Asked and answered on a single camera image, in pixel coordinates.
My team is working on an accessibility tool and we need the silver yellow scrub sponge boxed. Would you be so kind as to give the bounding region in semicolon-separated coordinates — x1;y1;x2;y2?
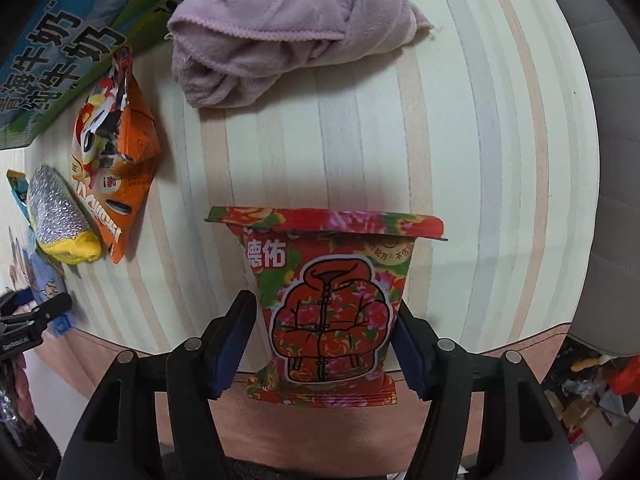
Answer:
26;165;102;266

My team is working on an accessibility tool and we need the blue snack bag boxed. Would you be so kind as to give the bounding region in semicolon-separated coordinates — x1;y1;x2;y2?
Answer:
6;169;29;221

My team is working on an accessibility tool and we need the orange snack bag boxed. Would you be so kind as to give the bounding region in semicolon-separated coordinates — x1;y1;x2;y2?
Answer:
70;46;162;263

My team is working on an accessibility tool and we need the red floral wipes pack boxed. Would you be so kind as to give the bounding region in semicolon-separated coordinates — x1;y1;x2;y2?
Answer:
207;206;445;408

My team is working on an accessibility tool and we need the purple fleece towel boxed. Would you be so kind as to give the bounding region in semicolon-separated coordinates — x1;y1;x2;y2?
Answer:
168;0;433;108

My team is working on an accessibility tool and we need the brown cardboard box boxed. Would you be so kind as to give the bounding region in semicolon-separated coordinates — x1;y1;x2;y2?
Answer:
1;0;183;150

